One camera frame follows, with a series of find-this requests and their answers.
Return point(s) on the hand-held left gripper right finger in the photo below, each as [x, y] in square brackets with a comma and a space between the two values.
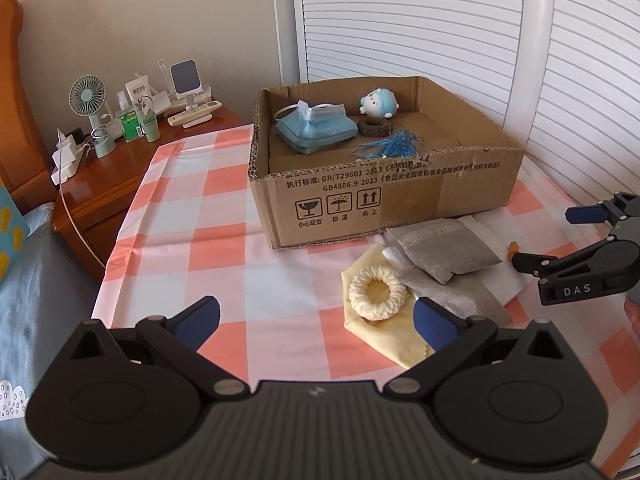
[437, 325]

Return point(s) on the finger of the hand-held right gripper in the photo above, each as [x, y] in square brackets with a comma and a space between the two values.
[537, 263]
[585, 214]

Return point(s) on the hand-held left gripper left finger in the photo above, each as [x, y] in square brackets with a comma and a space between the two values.
[195, 322]

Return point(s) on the white tissue pack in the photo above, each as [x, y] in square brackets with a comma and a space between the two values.
[510, 280]

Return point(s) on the grey fabric pouch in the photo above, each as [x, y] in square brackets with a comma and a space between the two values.
[450, 255]
[465, 300]

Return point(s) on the pale yellow cloth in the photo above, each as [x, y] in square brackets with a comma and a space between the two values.
[390, 340]

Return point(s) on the cream hair scrunchie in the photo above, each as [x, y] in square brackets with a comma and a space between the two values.
[357, 285]

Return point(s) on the brown cardboard box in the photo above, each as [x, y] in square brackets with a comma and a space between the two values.
[400, 195]

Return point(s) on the blue tassel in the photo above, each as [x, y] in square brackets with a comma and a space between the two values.
[395, 147]

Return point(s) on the brown hair scrunchie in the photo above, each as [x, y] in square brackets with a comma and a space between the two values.
[375, 128]

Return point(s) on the blue white plush toy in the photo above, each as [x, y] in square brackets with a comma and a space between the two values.
[377, 105]

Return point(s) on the blue face mask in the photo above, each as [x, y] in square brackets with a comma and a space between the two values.
[320, 130]

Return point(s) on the small orange white object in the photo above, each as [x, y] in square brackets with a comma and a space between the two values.
[512, 252]

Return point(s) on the pink white checkered tablecloth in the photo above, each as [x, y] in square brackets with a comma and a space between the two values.
[200, 240]

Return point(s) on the white louvered wardrobe door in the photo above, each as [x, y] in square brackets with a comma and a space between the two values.
[400, 15]
[595, 85]

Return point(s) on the grey blue cloud bedsheet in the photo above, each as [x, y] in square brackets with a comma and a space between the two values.
[40, 310]

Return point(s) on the wooden nightstand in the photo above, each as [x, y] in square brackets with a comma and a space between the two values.
[125, 170]

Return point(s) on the white power strip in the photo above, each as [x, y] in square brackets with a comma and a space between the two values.
[67, 170]

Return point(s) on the yellow blue printed box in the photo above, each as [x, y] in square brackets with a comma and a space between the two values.
[10, 230]

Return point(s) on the green label bottle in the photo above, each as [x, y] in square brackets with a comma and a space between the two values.
[131, 125]

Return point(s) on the white remote control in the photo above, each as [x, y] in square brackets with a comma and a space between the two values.
[195, 114]

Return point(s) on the white plug charger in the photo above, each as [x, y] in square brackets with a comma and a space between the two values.
[62, 147]

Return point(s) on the black power adapter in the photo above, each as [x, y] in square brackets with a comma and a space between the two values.
[76, 137]

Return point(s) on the white phone stand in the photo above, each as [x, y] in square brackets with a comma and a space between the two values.
[185, 77]

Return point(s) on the green desk fan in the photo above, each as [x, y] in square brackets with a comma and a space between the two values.
[87, 92]

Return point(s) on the wooden headboard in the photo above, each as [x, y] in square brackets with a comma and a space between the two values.
[15, 110]

